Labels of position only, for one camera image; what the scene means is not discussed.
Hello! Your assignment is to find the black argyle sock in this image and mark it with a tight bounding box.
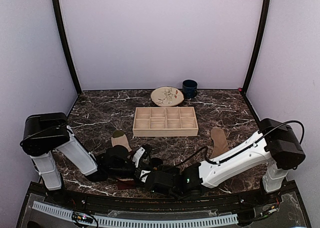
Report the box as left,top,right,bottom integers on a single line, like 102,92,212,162
142,157,164,171

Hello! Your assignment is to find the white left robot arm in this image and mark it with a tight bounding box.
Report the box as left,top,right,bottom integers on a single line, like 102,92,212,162
20,112,150,206

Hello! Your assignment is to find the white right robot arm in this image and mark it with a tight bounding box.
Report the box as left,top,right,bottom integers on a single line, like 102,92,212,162
139,118,306,205

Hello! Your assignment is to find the beige striped sock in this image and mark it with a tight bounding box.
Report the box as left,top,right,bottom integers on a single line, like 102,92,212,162
111,130,136,190

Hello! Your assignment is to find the wooden compartment tray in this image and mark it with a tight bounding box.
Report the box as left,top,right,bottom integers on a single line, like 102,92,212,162
132,107,199,137

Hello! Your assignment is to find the tan plain sock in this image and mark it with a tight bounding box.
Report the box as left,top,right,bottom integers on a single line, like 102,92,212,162
210,128,230,159

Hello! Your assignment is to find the patterned ceramic plate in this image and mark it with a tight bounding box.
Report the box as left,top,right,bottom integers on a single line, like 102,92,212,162
150,86,184,107

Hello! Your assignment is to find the dark blue mug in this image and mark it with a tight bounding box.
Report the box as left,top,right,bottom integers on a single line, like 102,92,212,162
182,80,198,99

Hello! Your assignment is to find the white slotted cable duct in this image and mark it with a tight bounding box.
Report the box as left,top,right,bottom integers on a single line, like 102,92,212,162
32,201,239,227

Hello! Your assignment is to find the left black corner post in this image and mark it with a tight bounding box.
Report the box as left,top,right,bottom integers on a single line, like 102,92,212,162
52,0,82,96

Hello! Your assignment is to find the black corner post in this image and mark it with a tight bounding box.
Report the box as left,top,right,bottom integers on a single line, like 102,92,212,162
52,0,82,96
242,0,271,94

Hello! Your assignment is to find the right black corner post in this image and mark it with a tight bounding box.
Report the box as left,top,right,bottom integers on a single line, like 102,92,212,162
242,0,271,94

